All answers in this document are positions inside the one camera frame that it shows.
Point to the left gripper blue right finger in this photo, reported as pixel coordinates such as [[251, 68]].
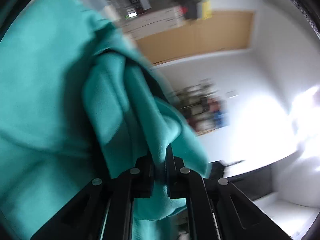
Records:
[[217, 209]]

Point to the teal green jacket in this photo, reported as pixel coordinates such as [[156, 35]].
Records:
[[69, 79]]

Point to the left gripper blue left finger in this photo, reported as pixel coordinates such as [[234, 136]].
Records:
[[103, 209]]

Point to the shelf with bottles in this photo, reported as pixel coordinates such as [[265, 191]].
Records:
[[201, 106]]

